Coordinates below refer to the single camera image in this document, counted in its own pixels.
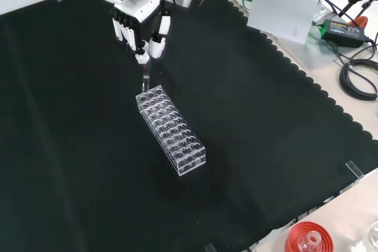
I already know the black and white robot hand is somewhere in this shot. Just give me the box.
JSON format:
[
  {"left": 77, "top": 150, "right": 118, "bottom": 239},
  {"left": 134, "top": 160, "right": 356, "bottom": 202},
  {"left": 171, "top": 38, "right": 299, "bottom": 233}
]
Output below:
[{"left": 111, "top": 0, "right": 172, "bottom": 64}]

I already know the clear glass test tube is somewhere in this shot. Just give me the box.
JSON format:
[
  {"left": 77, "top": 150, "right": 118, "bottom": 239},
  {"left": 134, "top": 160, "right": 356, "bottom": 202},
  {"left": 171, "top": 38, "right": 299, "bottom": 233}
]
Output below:
[{"left": 141, "top": 54, "right": 152, "bottom": 93}]

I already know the clear plastic test tube rack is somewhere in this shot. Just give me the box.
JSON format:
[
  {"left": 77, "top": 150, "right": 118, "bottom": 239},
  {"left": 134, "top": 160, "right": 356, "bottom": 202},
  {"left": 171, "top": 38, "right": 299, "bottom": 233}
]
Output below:
[{"left": 135, "top": 85, "right": 207, "bottom": 178}]

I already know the black bench cloth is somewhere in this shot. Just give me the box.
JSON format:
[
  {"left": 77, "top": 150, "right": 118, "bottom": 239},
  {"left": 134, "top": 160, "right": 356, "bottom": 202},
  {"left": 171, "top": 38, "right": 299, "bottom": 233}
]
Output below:
[{"left": 0, "top": 0, "right": 378, "bottom": 252}]

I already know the pale board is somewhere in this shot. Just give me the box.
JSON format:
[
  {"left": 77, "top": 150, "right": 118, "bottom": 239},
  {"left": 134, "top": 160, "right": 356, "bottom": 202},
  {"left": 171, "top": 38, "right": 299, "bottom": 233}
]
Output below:
[{"left": 246, "top": 0, "right": 322, "bottom": 45}]

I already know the black power adapter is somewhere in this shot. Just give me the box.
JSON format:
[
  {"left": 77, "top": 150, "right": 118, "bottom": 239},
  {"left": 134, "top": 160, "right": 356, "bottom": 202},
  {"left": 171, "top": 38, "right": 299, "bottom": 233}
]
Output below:
[{"left": 320, "top": 18, "right": 371, "bottom": 48}]

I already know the red ribbed funnel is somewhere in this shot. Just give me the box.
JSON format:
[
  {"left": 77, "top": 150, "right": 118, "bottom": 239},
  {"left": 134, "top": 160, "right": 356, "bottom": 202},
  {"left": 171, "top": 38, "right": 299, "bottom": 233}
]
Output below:
[{"left": 284, "top": 220, "right": 335, "bottom": 252}]

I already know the metal base plate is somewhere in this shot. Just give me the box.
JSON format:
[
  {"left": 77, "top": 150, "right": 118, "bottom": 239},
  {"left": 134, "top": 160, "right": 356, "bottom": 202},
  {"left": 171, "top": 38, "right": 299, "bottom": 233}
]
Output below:
[{"left": 226, "top": 0, "right": 343, "bottom": 71}]

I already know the coiled black cable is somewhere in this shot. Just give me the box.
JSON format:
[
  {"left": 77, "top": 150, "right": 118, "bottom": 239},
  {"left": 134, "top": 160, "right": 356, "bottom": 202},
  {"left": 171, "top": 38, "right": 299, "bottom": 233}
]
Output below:
[{"left": 338, "top": 58, "right": 378, "bottom": 101}]

